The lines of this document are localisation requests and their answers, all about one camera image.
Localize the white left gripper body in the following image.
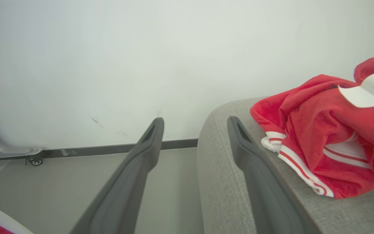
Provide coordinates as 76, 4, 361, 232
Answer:
338, 73, 374, 108

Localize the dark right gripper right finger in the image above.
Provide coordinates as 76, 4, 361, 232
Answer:
227, 116, 322, 234

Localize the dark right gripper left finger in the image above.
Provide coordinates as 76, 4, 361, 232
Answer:
69, 117, 165, 234

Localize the red garment with white stripes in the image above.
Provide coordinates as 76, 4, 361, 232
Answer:
250, 54, 374, 199

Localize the grey fabric sofa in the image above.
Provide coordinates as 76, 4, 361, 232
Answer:
197, 97, 374, 234

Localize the black baseboard strip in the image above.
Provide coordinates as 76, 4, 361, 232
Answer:
41, 139, 199, 159

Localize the small black caster wheel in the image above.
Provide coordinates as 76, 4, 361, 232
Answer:
25, 155, 43, 166

